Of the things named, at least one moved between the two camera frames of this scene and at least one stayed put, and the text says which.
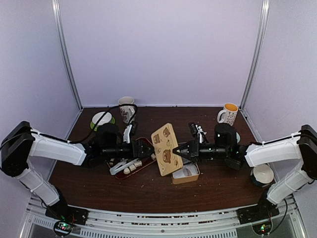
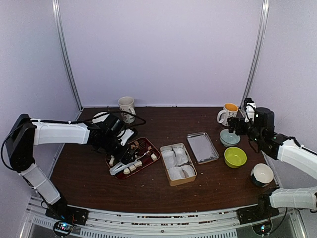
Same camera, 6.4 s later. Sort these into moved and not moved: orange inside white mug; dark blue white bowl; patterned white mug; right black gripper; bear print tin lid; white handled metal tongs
Moved: right black gripper; bear print tin lid
Not moved: dark blue white bowl; patterned white mug; white handled metal tongs; orange inside white mug
